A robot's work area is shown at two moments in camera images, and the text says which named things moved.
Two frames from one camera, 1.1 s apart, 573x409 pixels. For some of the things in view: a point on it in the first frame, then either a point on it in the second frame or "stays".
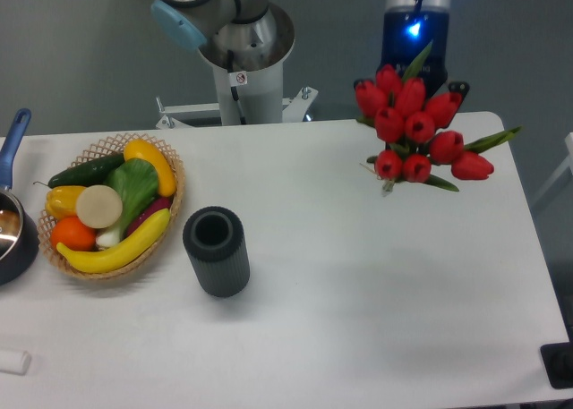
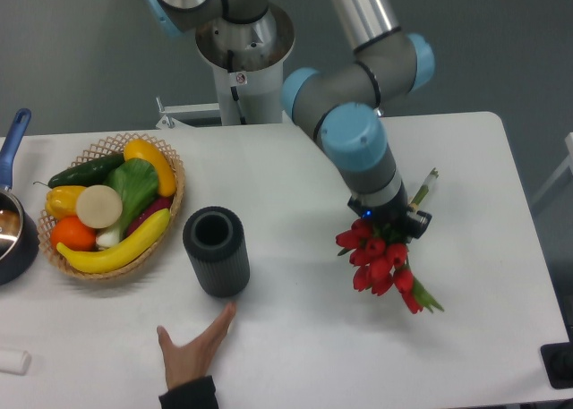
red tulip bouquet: (409, 126) -> (380, 257)
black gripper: (407, 31) -> (393, 211)
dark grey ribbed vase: (214, 240) stays
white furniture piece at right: (568, 141) stays
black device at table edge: (558, 360) stays
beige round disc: (99, 206) stays
